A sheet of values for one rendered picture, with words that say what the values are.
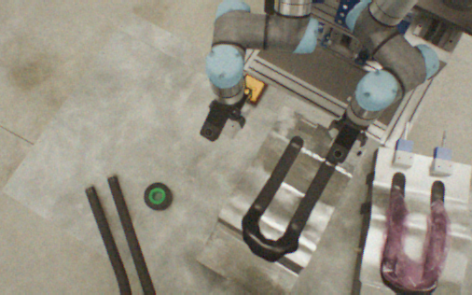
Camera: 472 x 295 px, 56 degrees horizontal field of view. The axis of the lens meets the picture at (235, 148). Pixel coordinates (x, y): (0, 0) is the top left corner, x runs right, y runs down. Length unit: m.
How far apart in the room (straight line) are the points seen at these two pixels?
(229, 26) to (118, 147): 0.62
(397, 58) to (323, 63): 1.13
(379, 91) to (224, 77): 0.31
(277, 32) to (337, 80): 1.17
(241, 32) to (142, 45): 0.63
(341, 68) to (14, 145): 1.64
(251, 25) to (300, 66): 1.17
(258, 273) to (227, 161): 0.34
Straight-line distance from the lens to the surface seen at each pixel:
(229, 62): 0.90
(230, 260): 1.26
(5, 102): 2.60
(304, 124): 1.32
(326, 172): 1.27
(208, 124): 1.09
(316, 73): 2.11
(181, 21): 2.49
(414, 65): 1.02
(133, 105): 1.45
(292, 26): 0.95
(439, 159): 1.37
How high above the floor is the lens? 2.11
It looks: 75 degrees down
